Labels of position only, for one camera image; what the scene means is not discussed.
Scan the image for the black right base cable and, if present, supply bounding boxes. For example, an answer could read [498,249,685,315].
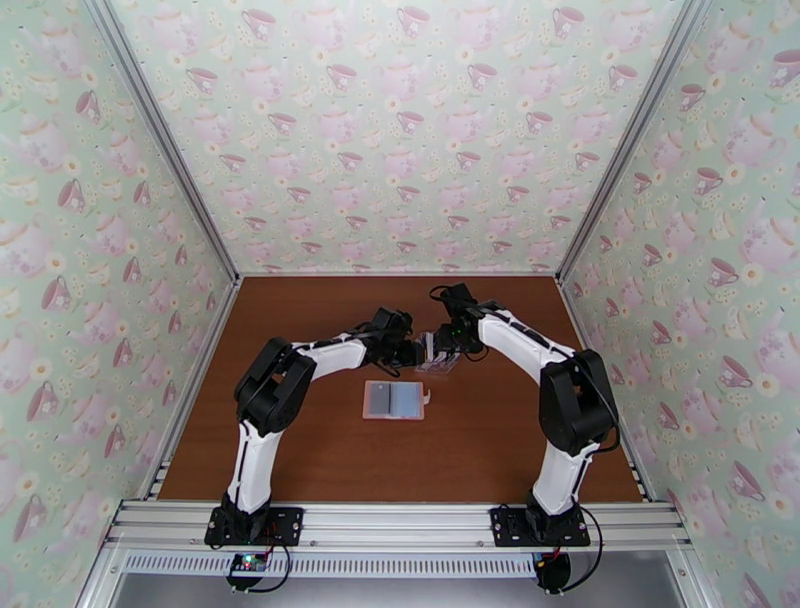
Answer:
[559,509,606,594]

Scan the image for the aluminium frame side rail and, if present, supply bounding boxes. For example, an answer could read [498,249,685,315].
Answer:
[143,279,244,503]
[557,279,654,503]

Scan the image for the aluminium frame leg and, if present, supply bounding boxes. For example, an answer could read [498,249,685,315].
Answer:
[74,548,126,608]
[663,548,714,608]

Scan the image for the aluminium mounting rail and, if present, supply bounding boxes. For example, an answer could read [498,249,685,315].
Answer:
[102,498,695,553]

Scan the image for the perforated metal cable tray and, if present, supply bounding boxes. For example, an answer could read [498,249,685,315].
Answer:
[120,549,545,579]

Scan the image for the black left camera cable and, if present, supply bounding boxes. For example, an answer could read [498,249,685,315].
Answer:
[284,329,414,381]

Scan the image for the controller board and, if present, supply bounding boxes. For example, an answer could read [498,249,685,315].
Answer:
[226,551,271,592]
[534,551,573,594]

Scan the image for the light blue credit card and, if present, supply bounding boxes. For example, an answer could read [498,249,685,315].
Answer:
[391,384,426,417]

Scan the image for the black base cable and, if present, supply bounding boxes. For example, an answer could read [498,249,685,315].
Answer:
[242,540,296,595]
[559,509,606,594]

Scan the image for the left controller board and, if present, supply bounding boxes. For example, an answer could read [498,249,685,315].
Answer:
[226,551,271,592]

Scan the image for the aluminium frame back rail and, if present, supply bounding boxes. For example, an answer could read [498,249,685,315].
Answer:
[239,271,559,279]

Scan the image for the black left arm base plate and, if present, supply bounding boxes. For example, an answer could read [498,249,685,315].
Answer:
[204,506,306,548]

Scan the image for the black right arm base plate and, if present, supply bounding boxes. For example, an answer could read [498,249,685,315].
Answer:
[489,506,592,548]

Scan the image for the right controller board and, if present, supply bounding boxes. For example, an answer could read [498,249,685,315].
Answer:
[534,551,573,594]

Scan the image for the pink card holder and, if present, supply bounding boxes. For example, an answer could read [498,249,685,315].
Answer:
[362,379,434,421]

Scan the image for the black left base cable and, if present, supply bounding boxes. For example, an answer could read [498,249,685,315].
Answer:
[242,540,296,595]

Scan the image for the clear acrylic card stand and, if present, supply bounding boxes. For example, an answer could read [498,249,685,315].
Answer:
[413,332,459,379]

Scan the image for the aluminium frame post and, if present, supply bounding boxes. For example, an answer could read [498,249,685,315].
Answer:
[82,0,242,283]
[554,0,715,283]

